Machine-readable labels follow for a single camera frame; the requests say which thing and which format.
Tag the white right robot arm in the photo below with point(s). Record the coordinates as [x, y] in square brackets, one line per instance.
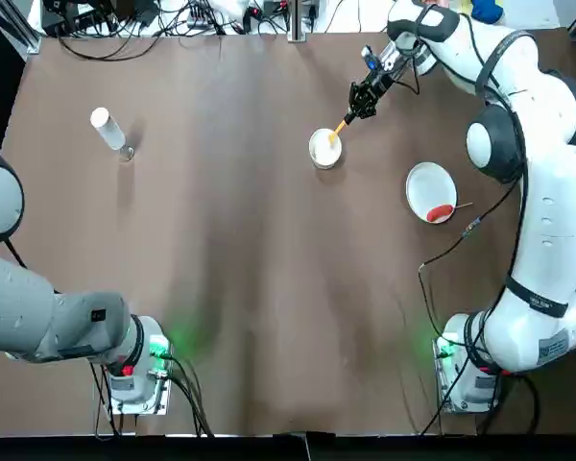
[557, 216]

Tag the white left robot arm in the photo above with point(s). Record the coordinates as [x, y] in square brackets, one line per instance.
[19, 307]

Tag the red sausage on stick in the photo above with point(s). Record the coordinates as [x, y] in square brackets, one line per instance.
[439, 212]

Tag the small white bowl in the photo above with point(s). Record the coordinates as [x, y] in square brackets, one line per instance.
[322, 153]

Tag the aluminium frame post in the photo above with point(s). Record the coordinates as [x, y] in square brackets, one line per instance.
[297, 21]
[24, 36]

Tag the white round plate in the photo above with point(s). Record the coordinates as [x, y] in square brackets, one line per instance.
[429, 187]

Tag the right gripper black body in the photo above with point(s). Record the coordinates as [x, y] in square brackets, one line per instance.
[381, 81]

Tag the yellow oil brush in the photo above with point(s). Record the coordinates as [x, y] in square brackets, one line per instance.
[340, 128]

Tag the black router with red logo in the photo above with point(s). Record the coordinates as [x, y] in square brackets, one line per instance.
[69, 16]

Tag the black power supply box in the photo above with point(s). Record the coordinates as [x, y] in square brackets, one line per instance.
[273, 6]

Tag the yellow plate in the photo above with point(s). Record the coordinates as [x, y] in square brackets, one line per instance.
[465, 5]

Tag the usb hub with red plugs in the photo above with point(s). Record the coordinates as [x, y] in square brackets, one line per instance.
[198, 14]

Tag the white-capped glass oil pot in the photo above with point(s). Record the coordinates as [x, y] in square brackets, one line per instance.
[108, 129]

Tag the blue cloth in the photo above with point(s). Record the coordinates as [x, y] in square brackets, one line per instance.
[487, 9]

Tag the pink plate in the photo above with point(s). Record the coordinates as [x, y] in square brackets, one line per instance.
[434, 2]

